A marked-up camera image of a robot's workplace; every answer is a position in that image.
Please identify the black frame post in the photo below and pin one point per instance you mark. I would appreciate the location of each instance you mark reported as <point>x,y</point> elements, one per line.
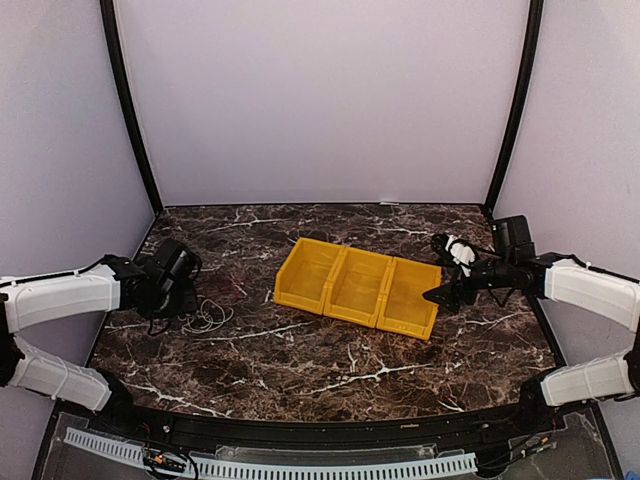
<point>126,101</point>
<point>517,107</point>

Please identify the yellow bin middle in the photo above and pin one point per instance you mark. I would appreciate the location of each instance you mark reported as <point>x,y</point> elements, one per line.
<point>357,288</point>

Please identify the right black frame post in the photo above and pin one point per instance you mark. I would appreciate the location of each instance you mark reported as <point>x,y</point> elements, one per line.
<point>517,107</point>

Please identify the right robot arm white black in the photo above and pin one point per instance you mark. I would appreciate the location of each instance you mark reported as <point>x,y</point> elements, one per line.
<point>565,282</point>

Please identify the yellow bin right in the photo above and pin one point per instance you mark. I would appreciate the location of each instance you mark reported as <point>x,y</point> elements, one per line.
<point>404,310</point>

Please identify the left black frame post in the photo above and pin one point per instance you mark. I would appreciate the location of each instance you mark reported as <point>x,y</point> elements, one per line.
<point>126,101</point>

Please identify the yellow bin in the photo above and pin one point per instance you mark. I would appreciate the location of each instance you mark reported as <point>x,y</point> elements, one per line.
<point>404,310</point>
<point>304,278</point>
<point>357,288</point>

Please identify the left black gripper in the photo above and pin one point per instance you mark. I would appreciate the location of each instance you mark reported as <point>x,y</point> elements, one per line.
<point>189,301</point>

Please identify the white slotted cable duct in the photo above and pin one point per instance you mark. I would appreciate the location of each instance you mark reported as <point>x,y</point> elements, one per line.
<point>256,463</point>

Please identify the yellow bin left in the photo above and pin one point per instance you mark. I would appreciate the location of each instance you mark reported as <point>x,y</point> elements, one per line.
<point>304,278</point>

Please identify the black front rail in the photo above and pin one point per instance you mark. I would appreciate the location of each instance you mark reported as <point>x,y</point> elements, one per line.
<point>485,431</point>

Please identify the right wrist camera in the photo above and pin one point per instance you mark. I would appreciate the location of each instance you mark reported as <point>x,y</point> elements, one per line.
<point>454,252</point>

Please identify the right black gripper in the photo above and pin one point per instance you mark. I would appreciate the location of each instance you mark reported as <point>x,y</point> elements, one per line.
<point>449,291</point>

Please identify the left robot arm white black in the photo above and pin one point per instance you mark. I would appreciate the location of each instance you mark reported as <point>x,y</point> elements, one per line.
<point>156,286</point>

